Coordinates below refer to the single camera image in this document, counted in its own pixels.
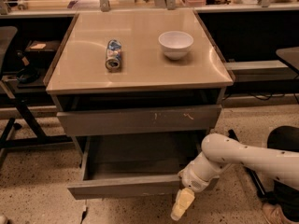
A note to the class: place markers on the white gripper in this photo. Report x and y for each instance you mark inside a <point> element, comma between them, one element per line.
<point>193,180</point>

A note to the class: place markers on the grey drawer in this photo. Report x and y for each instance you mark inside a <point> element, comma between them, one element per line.
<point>139,120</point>
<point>131,165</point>

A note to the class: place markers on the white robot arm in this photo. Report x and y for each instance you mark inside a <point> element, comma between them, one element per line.
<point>218,152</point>

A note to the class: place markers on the grey top drawer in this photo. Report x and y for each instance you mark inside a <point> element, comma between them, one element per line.
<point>139,120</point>

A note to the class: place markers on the grey drawer cabinet with top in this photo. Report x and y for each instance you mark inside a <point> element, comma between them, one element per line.
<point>146,78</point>

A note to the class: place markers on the tan shoe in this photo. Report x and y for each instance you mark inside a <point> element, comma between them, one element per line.
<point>274,215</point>

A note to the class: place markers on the person black trouser leg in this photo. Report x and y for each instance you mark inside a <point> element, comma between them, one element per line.
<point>286,138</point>

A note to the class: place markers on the white ceramic bowl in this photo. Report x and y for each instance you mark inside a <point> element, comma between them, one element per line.
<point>175,44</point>

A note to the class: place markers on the crushed blue soda can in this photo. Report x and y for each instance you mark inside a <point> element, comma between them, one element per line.
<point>113,55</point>

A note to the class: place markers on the dark round table right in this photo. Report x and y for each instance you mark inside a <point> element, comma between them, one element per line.
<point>290,56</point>

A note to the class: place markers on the black office chair left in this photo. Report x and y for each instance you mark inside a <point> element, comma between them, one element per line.
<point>7,34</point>

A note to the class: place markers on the black box with label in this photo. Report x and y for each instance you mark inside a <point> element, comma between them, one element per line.
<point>39,46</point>

